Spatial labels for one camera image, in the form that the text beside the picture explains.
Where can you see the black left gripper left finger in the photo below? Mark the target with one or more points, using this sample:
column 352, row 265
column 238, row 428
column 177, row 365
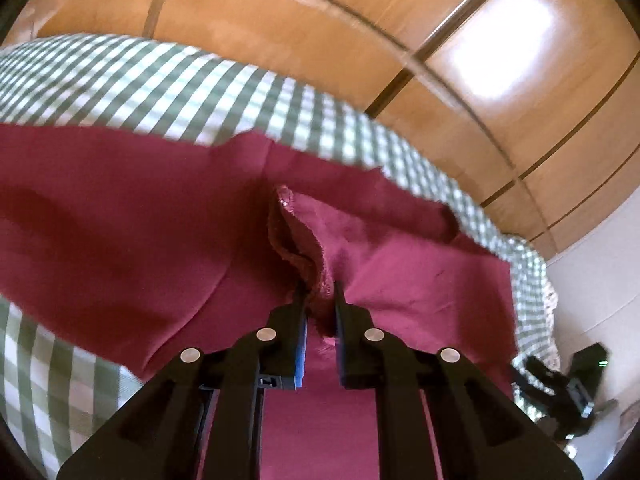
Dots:
column 200, row 417

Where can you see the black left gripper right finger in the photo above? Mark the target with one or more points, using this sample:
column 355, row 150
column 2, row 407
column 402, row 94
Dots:
column 438, row 415

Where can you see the dark red embroidered sweater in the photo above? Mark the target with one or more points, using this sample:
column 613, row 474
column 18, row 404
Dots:
column 135, row 247

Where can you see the green white checkered bedspread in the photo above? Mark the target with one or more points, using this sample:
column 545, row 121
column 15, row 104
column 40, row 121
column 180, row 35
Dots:
column 55, row 395

